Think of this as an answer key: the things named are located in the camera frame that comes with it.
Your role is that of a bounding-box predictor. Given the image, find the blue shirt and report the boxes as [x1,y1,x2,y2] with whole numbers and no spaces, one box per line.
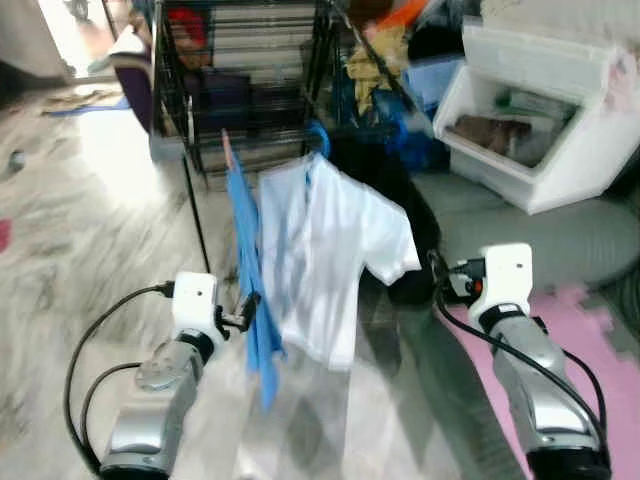
[225,150,288,413]

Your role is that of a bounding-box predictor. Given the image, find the blue plastic hanger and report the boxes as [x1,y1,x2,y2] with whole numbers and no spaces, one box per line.
[305,120,333,161]

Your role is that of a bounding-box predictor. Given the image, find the white t-shirt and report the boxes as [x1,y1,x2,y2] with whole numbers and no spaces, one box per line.
[258,155,422,372]

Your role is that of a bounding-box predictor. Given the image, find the green leather sofa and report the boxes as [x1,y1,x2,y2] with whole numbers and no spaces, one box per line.
[400,160,640,480]

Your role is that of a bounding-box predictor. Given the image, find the black garment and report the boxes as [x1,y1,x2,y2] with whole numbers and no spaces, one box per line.
[330,130,443,306]

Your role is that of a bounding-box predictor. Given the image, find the white plastic storage box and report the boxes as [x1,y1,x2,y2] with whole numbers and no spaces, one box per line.
[432,18,640,216]

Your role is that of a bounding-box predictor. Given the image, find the pink foam mat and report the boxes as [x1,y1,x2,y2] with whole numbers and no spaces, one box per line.
[455,285,640,480]

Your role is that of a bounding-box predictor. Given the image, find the brown folded clothes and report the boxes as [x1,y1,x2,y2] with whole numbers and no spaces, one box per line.
[458,113,561,166]

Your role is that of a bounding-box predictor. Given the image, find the blue printed garment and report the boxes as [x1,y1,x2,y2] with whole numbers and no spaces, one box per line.
[395,55,466,171]

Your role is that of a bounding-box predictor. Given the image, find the black metal drying rack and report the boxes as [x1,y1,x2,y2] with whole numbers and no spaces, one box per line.
[150,0,431,276]

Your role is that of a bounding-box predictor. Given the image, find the yellow towel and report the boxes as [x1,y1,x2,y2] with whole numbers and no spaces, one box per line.
[345,25,411,116]

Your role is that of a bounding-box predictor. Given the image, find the purple armchair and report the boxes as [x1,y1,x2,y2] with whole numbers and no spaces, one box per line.
[108,28,161,133]

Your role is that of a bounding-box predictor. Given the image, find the blue bordered floor mat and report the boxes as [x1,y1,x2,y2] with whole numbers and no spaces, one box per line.
[45,88,131,116]

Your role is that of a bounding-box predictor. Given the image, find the orange and white garment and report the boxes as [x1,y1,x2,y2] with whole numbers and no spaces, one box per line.
[375,0,441,31]

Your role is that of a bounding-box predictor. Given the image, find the red garment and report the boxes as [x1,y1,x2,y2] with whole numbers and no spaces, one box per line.
[165,8,209,71]

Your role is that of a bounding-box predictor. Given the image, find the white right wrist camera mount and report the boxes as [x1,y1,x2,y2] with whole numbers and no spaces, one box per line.
[465,243,534,321]

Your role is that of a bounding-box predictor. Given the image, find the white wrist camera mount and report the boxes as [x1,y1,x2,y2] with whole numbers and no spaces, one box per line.
[172,272,223,346]
[465,243,534,321]

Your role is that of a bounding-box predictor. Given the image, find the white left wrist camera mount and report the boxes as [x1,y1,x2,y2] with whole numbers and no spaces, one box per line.
[172,272,223,346]

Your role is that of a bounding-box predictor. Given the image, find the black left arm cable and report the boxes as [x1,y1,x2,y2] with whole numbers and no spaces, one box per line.
[64,284,177,473]
[80,362,143,469]

